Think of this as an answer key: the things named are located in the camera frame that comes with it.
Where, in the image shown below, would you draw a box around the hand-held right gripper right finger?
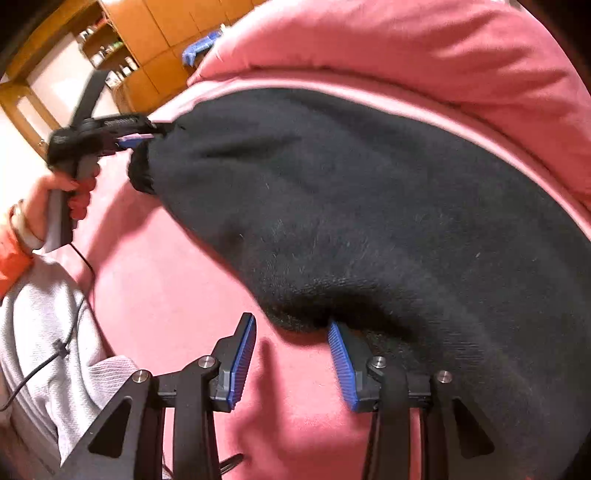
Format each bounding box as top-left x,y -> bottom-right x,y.
327,320 -> 515,480

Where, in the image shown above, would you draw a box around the wooden wardrobe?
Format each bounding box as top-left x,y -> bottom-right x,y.
76,0 -> 264,116

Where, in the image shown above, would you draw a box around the wooden door frame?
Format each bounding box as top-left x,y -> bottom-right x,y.
0,78 -> 63,148

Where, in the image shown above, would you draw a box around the person's left hand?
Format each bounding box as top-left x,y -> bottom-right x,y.
21,164 -> 100,245

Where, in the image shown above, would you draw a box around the group of small bottles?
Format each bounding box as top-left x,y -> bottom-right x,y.
81,25 -> 139,86

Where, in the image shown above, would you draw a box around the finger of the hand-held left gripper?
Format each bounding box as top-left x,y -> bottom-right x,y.
113,122 -> 167,153

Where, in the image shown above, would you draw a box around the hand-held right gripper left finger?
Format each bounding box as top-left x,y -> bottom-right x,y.
55,312 -> 257,480

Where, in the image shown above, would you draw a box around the person's left forearm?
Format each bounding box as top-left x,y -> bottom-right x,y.
0,205 -> 42,301

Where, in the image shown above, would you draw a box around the pink quilt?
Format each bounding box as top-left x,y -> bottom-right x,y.
187,0 -> 591,210

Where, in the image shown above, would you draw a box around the black pants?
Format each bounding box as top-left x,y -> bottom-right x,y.
127,88 -> 591,480

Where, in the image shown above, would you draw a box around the black cable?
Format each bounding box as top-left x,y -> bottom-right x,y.
0,242 -> 95,411

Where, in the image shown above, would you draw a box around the person's grey clothing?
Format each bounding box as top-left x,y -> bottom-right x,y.
0,254 -> 158,480

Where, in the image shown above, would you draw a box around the grey bracelet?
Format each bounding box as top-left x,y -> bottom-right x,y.
9,200 -> 44,252

